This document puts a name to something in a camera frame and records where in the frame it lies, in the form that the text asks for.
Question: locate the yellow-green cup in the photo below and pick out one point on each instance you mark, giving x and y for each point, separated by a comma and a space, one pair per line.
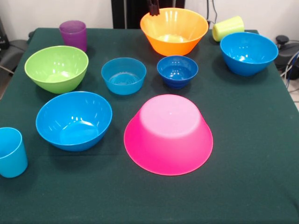
227, 28

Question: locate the grey chair base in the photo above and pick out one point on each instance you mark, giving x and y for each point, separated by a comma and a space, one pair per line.
287, 51
14, 53

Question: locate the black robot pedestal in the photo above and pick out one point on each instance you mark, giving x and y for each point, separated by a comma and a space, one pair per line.
119, 14

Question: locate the purple cup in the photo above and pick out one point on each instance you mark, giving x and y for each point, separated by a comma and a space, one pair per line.
74, 37

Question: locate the small light blue bowl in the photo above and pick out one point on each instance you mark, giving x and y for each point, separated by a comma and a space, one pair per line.
123, 77

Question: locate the light blue cup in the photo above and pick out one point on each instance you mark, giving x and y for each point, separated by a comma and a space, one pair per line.
11, 154

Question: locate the orange bowl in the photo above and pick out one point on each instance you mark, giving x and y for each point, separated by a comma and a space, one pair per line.
174, 32

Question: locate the lime green bowl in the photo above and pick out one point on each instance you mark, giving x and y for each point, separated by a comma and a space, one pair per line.
56, 67

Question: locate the pink bowl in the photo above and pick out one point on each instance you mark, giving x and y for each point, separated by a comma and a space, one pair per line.
168, 140

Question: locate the dark green tablecloth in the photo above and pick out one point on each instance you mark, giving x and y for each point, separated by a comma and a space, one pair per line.
233, 163

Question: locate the large blue bowl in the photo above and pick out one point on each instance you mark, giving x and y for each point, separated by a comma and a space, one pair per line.
247, 53
72, 121

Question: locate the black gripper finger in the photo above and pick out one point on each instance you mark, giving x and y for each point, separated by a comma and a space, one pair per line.
151, 8
157, 8

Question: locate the small dark blue bowl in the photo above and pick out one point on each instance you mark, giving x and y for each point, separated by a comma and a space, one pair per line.
177, 72

